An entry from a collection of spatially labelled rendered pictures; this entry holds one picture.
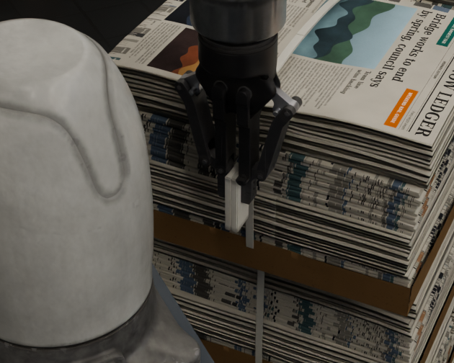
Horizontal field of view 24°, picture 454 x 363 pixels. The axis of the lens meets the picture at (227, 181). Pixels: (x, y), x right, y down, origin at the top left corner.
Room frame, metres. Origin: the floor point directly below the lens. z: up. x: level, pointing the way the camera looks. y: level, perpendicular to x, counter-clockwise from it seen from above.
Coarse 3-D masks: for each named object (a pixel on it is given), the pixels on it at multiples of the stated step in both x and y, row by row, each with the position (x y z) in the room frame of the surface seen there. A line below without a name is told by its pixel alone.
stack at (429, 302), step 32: (160, 256) 1.00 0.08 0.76; (192, 256) 0.97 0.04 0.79; (448, 256) 0.99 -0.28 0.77; (192, 288) 0.98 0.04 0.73; (224, 288) 0.96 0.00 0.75; (256, 288) 0.94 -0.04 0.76; (288, 288) 0.92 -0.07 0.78; (448, 288) 1.05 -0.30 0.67; (192, 320) 0.97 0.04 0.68; (224, 320) 0.95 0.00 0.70; (256, 320) 0.93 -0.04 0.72; (288, 320) 0.92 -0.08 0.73; (320, 320) 0.90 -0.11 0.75; (352, 320) 0.89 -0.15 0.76; (384, 320) 0.87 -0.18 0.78; (416, 320) 0.87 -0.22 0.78; (448, 320) 1.08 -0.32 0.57; (256, 352) 0.93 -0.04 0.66; (288, 352) 0.92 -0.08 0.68; (320, 352) 0.90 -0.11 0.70; (352, 352) 0.88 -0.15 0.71; (384, 352) 0.87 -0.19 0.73; (416, 352) 0.91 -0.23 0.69; (448, 352) 1.16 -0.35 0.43
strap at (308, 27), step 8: (336, 0) 1.10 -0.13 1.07; (320, 8) 1.08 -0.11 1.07; (328, 8) 1.08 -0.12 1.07; (312, 16) 1.06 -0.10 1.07; (320, 16) 1.06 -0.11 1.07; (304, 24) 1.03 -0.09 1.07; (312, 24) 1.03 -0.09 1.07; (304, 32) 1.02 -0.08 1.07; (296, 40) 1.00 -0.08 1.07; (288, 48) 0.98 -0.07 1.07; (280, 56) 0.97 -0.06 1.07; (288, 56) 0.97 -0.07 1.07; (280, 64) 0.96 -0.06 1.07
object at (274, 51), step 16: (208, 48) 0.84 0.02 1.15; (224, 48) 0.83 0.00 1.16; (240, 48) 0.83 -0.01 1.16; (256, 48) 0.83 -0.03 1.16; (272, 48) 0.85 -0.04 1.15; (208, 64) 0.84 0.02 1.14; (224, 64) 0.83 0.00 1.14; (240, 64) 0.83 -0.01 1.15; (256, 64) 0.83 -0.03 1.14; (272, 64) 0.85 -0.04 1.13; (208, 80) 0.87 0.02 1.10; (224, 80) 0.86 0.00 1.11; (240, 80) 0.85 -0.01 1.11; (256, 80) 0.85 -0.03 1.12; (208, 96) 0.87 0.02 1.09; (256, 96) 0.85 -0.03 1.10; (272, 96) 0.84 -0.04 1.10; (256, 112) 0.85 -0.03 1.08
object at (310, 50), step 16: (320, 0) 1.12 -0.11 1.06; (352, 0) 1.12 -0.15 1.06; (304, 16) 1.08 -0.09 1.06; (336, 16) 1.08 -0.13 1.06; (352, 16) 1.08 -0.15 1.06; (288, 32) 1.04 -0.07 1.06; (320, 32) 1.04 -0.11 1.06; (336, 32) 1.04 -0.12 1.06; (304, 48) 1.01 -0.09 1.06; (320, 48) 1.01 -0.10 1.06; (288, 64) 0.98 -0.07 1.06; (304, 64) 0.98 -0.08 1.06; (288, 80) 0.94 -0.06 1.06; (272, 176) 0.89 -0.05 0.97; (272, 192) 0.89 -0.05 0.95; (256, 208) 0.90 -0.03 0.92; (272, 208) 0.89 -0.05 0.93; (256, 224) 0.89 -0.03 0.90; (272, 224) 0.88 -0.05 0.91; (256, 240) 0.90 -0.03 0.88; (272, 240) 0.89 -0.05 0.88
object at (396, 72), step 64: (384, 0) 1.12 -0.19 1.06; (320, 64) 0.98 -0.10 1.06; (384, 64) 0.97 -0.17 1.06; (448, 64) 0.97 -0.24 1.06; (320, 128) 0.87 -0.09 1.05; (384, 128) 0.85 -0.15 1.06; (448, 128) 0.88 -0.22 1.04; (320, 192) 0.87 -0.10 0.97; (384, 192) 0.84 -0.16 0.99; (448, 192) 0.96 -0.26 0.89; (320, 256) 0.86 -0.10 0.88; (384, 256) 0.83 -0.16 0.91
